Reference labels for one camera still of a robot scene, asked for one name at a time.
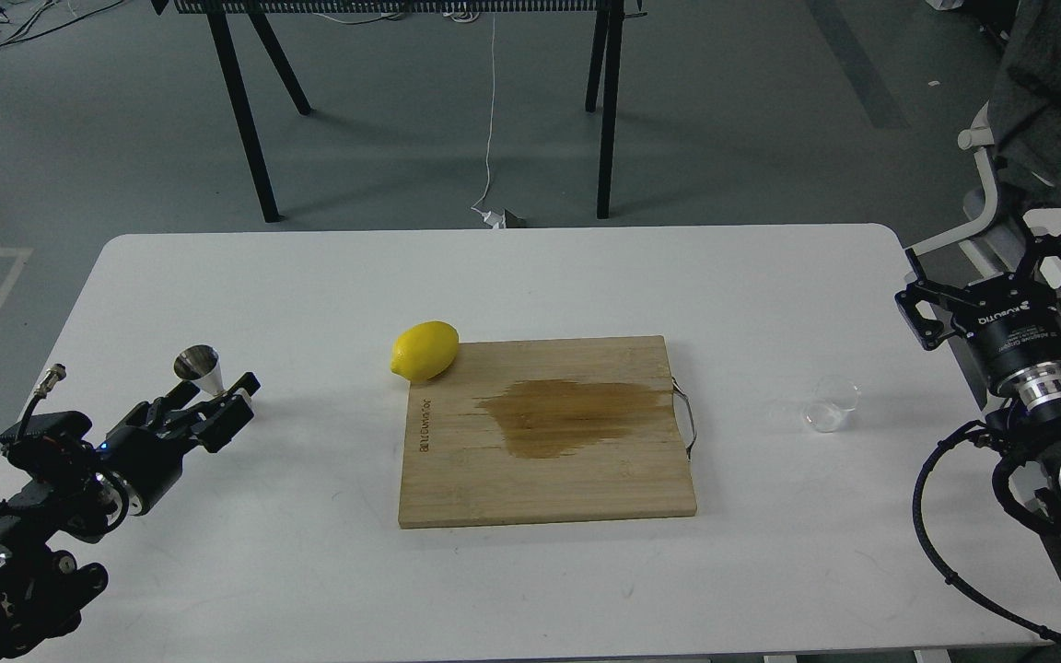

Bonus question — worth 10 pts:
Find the white hanging cable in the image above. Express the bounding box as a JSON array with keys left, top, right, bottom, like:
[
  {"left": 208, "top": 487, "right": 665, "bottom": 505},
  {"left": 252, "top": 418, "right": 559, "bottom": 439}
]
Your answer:
[{"left": 470, "top": 13, "right": 526, "bottom": 229}]

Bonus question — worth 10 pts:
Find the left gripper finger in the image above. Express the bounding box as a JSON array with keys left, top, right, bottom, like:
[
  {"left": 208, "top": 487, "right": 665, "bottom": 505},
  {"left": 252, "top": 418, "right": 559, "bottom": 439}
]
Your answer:
[
  {"left": 186, "top": 372, "right": 261, "bottom": 453},
  {"left": 132, "top": 381, "right": 201, "bottom": 432}
]

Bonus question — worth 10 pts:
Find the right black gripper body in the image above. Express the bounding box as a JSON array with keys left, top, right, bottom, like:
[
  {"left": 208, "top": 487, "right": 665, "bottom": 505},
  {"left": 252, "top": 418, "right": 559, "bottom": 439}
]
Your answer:
[{"left": 950, "top": 276, "right": 1061, "bottom": 396}]

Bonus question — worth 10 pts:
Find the steel double jigger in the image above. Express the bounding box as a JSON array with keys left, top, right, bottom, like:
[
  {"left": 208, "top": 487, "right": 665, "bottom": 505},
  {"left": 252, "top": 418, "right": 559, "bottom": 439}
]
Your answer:
[{"left": 172, "top": 344, "right": 225, "bottom": 396}]

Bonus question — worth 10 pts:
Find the wooden cutting board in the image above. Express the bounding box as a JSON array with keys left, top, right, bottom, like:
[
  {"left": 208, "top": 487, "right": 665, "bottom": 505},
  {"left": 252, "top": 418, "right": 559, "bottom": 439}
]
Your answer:
[{"left": 397, "top": 335, "right": 696, "bottom": 529}]

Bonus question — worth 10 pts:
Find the black metal table frame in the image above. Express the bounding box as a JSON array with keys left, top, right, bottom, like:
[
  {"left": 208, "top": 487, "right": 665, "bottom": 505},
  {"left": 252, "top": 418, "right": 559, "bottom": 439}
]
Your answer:
[{"left": 149, "top": 0, "right": 647, "bottom": 224}]

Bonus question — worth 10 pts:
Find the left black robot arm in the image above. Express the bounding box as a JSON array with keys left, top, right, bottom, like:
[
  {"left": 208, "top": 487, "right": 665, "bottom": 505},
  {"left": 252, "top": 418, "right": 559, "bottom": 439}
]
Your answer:
[{"left": 0, "top": 373, "right": 261, "bottom": 660}]

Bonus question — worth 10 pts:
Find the white office chair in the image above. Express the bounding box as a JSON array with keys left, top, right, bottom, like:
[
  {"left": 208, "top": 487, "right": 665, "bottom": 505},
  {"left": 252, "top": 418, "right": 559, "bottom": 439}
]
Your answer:
[{"left": 908, "top": 102, "right": 1029, "bottom": 283}]

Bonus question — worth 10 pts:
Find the yellow lemon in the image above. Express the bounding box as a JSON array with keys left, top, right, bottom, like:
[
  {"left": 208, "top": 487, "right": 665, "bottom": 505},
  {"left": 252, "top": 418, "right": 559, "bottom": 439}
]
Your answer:
[{"left": 389, "top": 320, "right": 460, "bottom": 383}]

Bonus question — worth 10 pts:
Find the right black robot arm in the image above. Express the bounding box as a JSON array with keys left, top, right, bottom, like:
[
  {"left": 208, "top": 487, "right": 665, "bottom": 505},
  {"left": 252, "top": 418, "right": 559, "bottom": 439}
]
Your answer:
[{"left": 895, "top": 234, "right": 1061, "bottom": 646}]

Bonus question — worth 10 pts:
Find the clear glass measuring cup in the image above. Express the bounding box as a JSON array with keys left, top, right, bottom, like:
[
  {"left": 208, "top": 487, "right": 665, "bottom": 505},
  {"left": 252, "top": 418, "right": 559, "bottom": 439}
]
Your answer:
[{"left": 801, "top": 376, "right": 862, "bottom": 434}]

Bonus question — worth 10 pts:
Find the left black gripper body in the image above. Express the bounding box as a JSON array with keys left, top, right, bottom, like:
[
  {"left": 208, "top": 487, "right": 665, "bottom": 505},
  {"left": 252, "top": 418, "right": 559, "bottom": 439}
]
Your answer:
[{"left": 95, "top": 401, "right": 202, "bottom": 516}]

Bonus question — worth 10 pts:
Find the person in grey jacket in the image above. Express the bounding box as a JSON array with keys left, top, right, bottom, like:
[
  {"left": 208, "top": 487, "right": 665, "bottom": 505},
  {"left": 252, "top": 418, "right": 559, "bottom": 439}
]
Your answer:
[{"left": 987, "top": 0, "right": 1061, "bottom": 211}]

